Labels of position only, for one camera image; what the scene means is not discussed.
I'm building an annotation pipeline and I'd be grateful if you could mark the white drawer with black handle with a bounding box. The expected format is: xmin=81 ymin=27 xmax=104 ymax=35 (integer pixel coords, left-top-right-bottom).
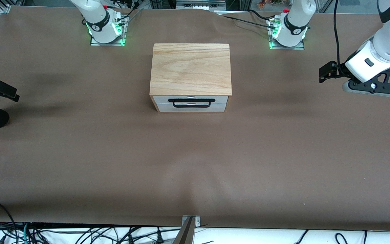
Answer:
xmin=157 ymin=96 xmax=229 ymax=108

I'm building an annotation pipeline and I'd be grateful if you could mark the wooden drawer cabinet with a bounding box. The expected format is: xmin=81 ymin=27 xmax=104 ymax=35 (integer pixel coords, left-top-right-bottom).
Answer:
xmin=149 ymin=43 xmax=233 ymax=113

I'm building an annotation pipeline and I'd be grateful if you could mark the grey metal box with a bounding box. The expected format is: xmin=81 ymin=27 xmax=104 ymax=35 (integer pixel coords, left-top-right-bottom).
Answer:
xmin=176 ymin=0 xmax=226 ymax=10

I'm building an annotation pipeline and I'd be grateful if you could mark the brown table cover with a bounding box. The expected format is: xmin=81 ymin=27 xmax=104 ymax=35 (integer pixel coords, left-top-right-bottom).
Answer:
xmin=0 ymin=6 xmax=390 ymax=231

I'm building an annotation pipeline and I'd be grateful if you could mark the dark metal bar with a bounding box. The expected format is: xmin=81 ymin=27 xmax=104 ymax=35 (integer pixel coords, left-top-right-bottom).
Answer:
xmin=172 ymin=217 xmax=195 ymax=244

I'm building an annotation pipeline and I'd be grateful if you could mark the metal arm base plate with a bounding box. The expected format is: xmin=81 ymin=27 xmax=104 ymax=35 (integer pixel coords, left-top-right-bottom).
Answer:
xmin=90 ymin=36 xmax=127 ymax=46
xmin=269 ymin=38 xmax=305 ymax=50

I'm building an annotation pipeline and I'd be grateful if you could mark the black cable across cover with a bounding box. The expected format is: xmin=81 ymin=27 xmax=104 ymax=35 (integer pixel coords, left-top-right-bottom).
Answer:
xmin=220 ymin=14 xmax=273 ymax=27

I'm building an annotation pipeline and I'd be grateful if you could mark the small metal bracket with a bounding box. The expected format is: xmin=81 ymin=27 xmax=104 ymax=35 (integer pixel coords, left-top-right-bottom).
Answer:
xmin=181 ymin=216 xmax=201 ymax=227

